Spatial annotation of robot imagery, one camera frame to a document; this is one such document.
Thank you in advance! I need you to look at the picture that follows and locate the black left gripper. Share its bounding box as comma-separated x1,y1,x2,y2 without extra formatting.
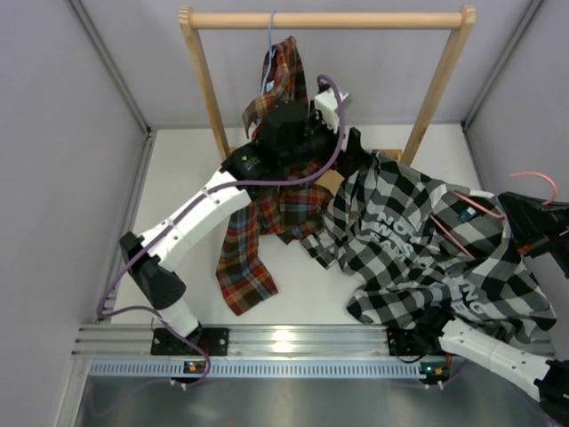
279,108,371,177

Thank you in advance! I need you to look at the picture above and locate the pink wire hanger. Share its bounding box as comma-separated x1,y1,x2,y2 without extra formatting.
429,171,557,259

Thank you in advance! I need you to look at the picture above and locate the black white checkered shirt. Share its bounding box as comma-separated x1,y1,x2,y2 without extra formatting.
302,151,557,343

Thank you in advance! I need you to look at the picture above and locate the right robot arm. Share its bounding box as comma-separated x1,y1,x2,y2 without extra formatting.
413,192,568,426

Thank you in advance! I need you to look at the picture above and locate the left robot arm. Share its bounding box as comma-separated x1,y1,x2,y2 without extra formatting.
119,91,362,355

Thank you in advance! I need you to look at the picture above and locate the wooden clothes rack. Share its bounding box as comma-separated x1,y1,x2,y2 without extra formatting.
178,4,477,192

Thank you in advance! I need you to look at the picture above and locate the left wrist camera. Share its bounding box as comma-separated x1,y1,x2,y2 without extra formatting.
314,88,340,133

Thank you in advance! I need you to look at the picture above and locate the blue wire hanger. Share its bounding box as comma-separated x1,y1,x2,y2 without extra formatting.
261,10,276,94

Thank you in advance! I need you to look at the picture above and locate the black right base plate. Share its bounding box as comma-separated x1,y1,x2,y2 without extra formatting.
387,328,443,363

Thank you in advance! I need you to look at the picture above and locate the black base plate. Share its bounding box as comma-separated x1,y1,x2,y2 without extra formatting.
387,328,443,363
150,327,229,357

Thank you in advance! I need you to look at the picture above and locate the aluminium mounting rail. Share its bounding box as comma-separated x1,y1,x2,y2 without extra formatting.
70,323,557,360

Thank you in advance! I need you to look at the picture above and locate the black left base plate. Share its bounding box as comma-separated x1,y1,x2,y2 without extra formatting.
150,327,229,357

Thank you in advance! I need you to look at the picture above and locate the grey slotted cable duct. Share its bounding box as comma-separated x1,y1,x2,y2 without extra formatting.
89,359,435,380

